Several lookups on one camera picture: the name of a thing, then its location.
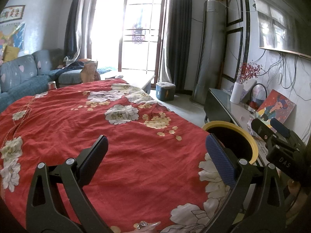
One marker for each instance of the yellow cushion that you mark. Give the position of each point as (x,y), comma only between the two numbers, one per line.
(10,53)

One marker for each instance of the grey standing air conditioner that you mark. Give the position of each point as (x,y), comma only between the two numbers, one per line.
(212,49)

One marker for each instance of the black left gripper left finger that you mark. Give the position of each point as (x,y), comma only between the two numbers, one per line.
(45,211)

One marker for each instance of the dark glass tv cabinet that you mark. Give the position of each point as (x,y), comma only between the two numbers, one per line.
(218,107)

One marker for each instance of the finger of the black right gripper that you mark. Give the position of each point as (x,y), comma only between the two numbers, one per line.
(280,128)
(261,129)

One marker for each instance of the clear plastic wrapper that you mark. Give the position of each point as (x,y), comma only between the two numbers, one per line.
(144,226)

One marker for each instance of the white coffee table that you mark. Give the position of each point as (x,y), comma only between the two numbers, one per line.
(136,78)

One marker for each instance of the round black mirror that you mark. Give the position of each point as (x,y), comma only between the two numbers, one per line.
(258,94)

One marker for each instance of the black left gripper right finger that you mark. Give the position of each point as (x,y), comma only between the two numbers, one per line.
(255,202)

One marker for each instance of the wall map poster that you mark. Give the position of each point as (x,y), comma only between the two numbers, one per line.
(12,34)

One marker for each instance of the dark curtain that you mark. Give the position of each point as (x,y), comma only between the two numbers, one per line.
(70,46)
(176,43)

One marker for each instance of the dark left curtain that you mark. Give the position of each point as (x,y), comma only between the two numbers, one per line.
(70,46)

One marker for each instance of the blue sofa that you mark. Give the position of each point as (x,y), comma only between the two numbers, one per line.
(28,75)

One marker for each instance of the blue storage stool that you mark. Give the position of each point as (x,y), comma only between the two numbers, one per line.
(165,91)

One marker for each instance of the white vase red berries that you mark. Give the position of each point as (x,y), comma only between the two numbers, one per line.
(247,75)

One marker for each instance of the small metal can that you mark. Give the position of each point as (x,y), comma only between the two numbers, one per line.
(52,85)

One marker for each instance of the person's right hand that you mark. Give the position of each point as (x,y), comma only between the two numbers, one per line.
(295,199)

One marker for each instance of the yellow rimmed black trash bin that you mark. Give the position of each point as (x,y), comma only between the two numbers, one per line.
(233,137)

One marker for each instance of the red floral tablecloth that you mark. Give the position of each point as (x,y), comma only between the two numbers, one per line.
(156,170)

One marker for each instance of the wall mounted television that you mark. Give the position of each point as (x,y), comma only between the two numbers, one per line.
(284,26)

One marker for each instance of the colourful portrait painting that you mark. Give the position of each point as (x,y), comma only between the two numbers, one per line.
(277,106)

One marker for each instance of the framed calligraphy picture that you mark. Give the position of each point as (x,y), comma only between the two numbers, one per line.
(12,13)

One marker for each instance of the dark right curtain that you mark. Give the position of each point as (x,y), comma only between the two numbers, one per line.
(176,43)

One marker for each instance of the brown paper bag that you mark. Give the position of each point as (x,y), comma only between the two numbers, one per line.
(89,72)

